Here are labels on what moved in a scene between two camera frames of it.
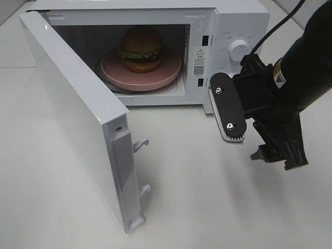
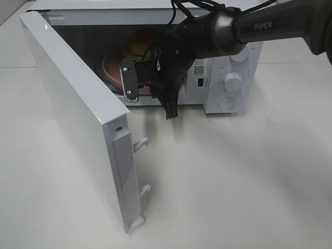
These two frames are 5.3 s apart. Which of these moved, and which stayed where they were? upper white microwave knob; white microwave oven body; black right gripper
Moved: black right gripper
Stayed: white microwave oven body; upper white microwave knob
